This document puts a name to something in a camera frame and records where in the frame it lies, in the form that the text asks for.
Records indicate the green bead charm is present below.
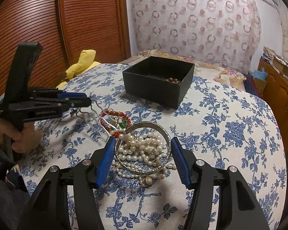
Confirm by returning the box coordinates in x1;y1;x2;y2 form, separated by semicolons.
115;117;130;128

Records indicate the wooden slatted wardrobe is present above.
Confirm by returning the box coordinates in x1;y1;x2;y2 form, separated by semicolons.
0;0;132;102

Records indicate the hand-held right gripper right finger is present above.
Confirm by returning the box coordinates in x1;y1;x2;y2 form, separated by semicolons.
170;137;270;230

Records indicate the wooden cabinet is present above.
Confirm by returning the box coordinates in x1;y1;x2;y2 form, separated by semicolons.
257;59;288;152

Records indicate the blue floral tablecloth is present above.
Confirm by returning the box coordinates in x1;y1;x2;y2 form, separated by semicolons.
0;63;288;230

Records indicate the dark red cloth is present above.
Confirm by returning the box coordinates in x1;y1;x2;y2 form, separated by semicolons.
242;74;263;97

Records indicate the engraved silver bangle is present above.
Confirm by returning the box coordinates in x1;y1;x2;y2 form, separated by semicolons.
114;122;171;175

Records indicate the person's left hand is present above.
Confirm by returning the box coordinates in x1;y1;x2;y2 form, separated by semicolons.
10;122;35;154

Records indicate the black jewelry box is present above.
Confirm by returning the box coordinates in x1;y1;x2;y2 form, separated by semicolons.
122;56;195;110

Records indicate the person's left forearm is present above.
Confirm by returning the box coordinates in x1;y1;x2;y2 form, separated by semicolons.
0;118;31;230

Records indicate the yellow pillow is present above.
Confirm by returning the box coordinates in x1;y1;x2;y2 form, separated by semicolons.
56;49;102;88

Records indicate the gold pearl ring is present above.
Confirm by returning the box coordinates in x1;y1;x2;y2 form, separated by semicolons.
140;175;155;187

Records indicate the light blue bag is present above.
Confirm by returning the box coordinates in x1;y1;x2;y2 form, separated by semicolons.
249;67;267;80

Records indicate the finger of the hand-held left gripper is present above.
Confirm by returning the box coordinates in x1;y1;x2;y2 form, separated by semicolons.
33;87;87;100
29;97;92;113

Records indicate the thin silver chain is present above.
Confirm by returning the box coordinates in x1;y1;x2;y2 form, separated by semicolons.
69;100;117;137

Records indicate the circle patterned curtain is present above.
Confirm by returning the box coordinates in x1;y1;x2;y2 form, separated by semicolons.
130;0;262;74

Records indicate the clutter of boxes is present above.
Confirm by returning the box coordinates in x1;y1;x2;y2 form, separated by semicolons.
261;46;288;87

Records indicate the red bead bracelet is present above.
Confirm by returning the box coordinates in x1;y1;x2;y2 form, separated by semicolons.
100;110;131;138

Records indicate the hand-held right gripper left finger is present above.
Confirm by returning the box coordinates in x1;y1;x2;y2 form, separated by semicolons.
17;136;117;230

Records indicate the white pearl necklace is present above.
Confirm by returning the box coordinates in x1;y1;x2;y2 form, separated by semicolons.
110;129;177;185

